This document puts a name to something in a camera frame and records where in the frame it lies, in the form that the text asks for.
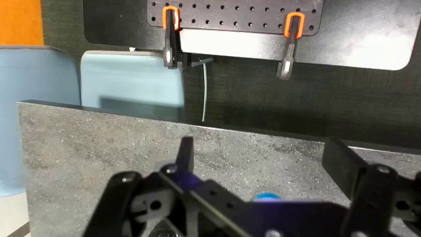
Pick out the blue bottle cap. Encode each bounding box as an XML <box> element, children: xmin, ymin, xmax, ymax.
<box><xmin>254</xmin><ymin>191</ymin><xmax>281</xmax><ymax>203</ymax></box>

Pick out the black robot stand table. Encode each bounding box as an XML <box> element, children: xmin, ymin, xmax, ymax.
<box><xmin>82</xmin><ymin>0</ymin><xmax>421</xmax><ymax>73</ymax></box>

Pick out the orange handled black clamp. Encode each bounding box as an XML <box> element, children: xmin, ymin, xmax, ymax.
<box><xmin>160</xmin><ymin>4</ymin><xmax>182</xmax><ymax>71</ymax></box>
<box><xmin>275</xmin><ymin>11</ymin><xmax>306</xmax><ymax>82</ymax></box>

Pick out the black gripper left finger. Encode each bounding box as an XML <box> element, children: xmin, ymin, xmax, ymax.
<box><xmin>82</xmin><ymin>136</ymin><xmax>196</xmax><ymax>237</ymax></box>

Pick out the light blue chair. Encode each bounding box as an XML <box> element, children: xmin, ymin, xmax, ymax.
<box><xmin>0</xmin><ymin>45</ymin><xmax>81</xmax><ymax>198</ymax></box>
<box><xmin>80</xmin><ymin>49</ymin><xmax>185</xmax><ymax>110</ymax></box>

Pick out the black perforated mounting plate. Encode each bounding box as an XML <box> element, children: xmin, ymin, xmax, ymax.
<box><xmin>146</xmin><ymin>0</ymin><xmax>325</xmax><ymax>38</ymax></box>

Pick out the thin white floor cable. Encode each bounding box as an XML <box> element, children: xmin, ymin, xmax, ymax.
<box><xmin>200</xmin><ymin>57</ymin><xmax>209</xmax><ymax>124</ymax></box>

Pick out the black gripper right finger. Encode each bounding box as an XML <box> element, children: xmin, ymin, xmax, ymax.
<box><xmin>322</xmin><ymin>136</ymin><xmax>421</xmax><ymax>237</ymax></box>

